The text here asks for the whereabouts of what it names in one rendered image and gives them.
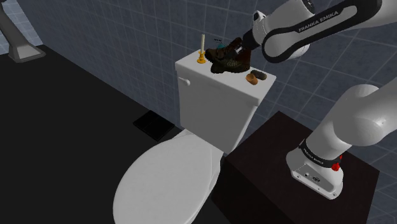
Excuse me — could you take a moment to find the small orange-brown rounded object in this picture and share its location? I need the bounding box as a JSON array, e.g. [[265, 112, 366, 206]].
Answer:
[[245, 73, 259, 86]]

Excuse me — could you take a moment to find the white toilet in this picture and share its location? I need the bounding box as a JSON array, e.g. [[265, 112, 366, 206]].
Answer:
[[112, 48, 277, 224]]

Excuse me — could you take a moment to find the small dark olive rounded object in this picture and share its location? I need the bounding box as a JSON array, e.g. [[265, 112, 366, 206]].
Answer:
[[251, 69, 268, 81]]

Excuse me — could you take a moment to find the dark brown hiking boots pair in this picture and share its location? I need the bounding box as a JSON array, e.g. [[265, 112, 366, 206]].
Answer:
[[204, 37, 253, 74]]

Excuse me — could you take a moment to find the cream candle in gold holder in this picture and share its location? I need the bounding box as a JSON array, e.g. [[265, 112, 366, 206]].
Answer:
[[197, 34, 207, 65]]

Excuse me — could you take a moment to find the grey pedestal fixture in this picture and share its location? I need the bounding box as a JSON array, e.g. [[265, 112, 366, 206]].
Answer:
[[0, 2, 47, 64]]

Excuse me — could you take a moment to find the dark robot stand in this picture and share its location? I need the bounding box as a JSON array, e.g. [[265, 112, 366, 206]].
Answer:
[[211, 110, 380, 224]]

